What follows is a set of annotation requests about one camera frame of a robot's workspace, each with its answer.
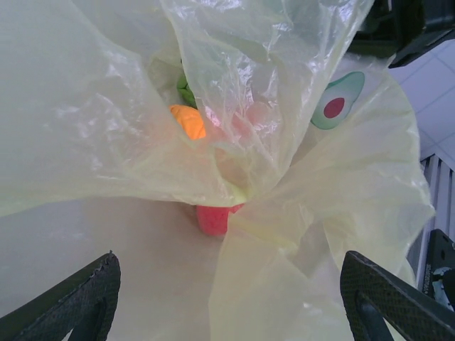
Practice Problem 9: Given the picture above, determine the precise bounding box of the small pink fruit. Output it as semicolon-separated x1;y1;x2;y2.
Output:
196;202;245;236

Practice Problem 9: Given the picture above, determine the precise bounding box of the yellow plastic bag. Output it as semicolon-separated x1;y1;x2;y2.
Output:
0;0;437;341

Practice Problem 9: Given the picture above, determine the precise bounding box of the avocado half toy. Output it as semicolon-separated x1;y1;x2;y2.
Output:
310;70;366;131

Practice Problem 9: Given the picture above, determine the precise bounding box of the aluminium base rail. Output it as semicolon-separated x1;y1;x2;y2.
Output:
417;154;455;285

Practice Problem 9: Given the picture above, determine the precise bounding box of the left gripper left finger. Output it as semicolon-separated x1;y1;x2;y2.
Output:
0;250;122;341

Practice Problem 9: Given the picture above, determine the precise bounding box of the small orange fruit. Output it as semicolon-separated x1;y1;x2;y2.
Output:
169;104;207;140

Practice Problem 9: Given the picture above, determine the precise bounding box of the small red fruit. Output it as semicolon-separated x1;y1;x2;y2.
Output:
227;101;278;143

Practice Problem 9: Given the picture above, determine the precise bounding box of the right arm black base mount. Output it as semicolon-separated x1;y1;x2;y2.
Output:
421;229;455;310

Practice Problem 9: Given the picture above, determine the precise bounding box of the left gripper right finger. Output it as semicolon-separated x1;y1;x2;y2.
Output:
340;250;455;341

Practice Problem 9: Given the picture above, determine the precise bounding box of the green fruit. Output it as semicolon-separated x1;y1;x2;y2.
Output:
176;62;196;107

